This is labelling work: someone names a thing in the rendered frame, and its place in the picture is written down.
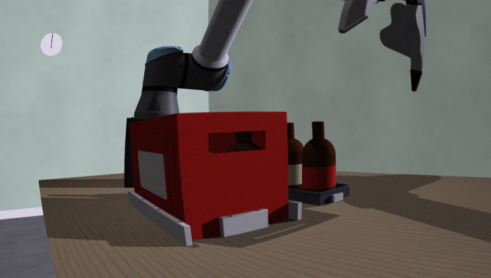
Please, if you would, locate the red plastic crate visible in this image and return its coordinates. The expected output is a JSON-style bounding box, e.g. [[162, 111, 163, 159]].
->
[[130, 112, 289, 240]]

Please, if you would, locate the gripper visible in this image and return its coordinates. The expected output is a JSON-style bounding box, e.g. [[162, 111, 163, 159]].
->
[[338, 0, 426, 92]]

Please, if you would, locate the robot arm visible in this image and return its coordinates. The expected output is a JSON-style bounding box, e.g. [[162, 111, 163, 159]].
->
[[134, 0, 253, 119]]

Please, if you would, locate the brown glass bottle with cream label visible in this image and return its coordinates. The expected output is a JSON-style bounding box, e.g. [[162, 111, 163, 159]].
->
[[287, 123, 304, 190]]

